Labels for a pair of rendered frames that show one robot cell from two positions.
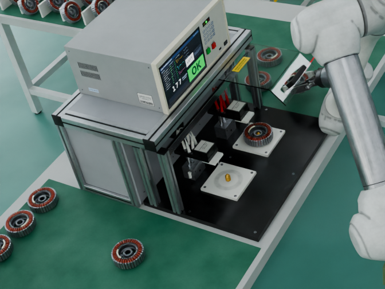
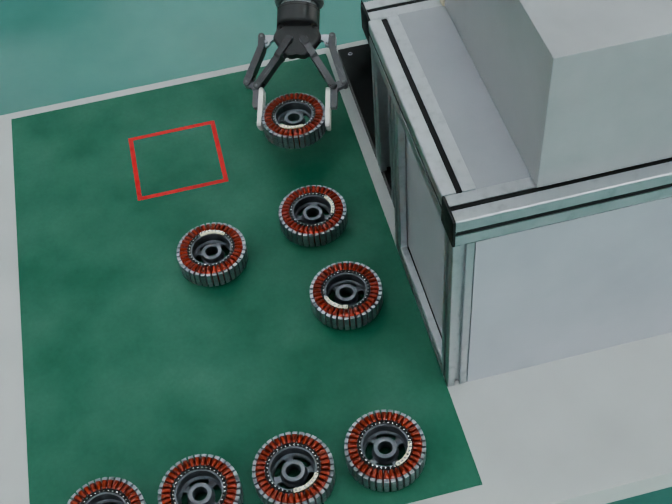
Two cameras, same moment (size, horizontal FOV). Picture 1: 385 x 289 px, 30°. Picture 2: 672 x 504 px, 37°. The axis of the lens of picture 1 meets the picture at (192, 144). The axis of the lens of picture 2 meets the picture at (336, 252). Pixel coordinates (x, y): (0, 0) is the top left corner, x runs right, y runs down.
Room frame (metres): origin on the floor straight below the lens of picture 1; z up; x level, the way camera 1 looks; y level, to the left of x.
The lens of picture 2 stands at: (3.26, 0.43, 2.02)
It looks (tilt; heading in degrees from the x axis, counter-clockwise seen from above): 51 degrees down; 222
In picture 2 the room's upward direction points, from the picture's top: 6 degrees counter-clockwise
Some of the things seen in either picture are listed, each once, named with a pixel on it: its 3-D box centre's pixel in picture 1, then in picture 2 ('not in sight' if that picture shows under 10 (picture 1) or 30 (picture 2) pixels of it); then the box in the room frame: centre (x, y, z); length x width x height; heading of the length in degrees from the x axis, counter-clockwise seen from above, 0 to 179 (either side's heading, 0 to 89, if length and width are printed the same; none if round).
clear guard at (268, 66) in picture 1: (259, 71); not in sight; (2.15, -0.30, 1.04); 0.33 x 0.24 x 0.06; 50
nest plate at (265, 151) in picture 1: (259, 139); not in sight; (2.08, -0.25, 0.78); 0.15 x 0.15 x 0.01; 50
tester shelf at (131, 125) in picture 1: (156, 75); (642, 61); (2.19, 0.07, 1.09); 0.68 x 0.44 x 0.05; 140
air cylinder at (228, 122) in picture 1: (225, 127); not in sight; (2.18, -0.14, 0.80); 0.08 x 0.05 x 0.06; 140
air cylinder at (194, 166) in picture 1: (193, 167); not in sight; (1.99, 0.01, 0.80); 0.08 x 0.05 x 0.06; 140
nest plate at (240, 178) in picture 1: (228, 180); not in sight; (1.90, -0.10, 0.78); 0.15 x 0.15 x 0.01; 50
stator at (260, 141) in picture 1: (258, 134); not in sight; (2.08, -0.25, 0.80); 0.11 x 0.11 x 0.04
